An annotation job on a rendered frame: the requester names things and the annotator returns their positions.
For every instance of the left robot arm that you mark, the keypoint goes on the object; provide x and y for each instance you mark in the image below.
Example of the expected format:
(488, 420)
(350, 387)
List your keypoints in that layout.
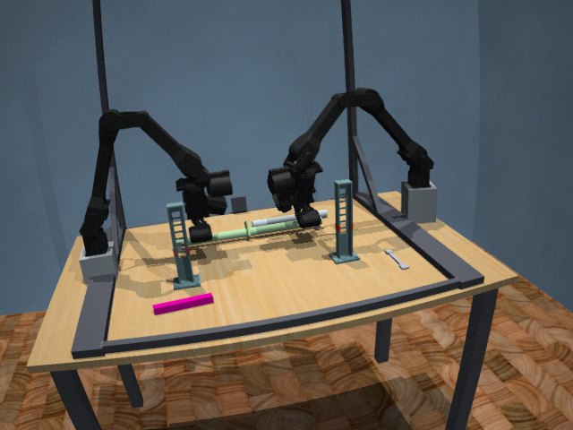
(305, 148)

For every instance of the grey wrench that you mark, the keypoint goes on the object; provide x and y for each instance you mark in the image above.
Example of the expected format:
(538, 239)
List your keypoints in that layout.
(403, 266)

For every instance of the magenta rectangular block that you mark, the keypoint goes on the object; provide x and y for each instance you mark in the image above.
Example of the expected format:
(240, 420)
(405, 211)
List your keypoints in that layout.
(183, 304)

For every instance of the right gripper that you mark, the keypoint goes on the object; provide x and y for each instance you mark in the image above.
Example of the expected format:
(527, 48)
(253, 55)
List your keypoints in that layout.
(201, 231)

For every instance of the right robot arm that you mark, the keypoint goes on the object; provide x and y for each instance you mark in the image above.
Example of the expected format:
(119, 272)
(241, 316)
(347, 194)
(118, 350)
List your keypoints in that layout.
(189, 163)

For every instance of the pale green cylinder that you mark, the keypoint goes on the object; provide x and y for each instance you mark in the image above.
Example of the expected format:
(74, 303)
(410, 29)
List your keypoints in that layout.
(245, 232)

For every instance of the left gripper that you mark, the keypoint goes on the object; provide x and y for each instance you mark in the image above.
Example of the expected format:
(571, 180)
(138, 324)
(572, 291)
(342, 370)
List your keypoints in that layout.
(306, 218)

